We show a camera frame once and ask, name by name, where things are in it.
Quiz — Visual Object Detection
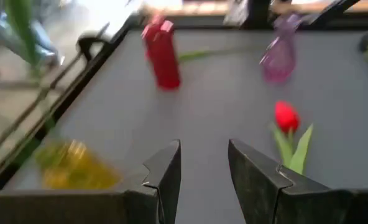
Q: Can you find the purple glass vase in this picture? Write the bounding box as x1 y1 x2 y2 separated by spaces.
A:
258 12 303 85

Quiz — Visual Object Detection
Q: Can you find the red glass vase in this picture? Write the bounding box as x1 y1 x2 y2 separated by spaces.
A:
140 14 182 91

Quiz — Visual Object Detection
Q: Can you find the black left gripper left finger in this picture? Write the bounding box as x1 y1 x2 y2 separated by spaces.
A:
0 139 183 224

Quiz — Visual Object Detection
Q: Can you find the black cable loop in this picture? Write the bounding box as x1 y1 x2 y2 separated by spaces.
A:
76 32 110 63

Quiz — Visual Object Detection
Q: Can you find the yellow glass vase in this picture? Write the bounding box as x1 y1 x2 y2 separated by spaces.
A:
34 139 122 190

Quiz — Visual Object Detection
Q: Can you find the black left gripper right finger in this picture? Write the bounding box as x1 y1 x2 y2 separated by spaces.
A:
228 138 368 224

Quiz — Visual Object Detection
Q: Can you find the grey table mat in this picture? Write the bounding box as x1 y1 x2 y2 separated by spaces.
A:
0 27 368 224

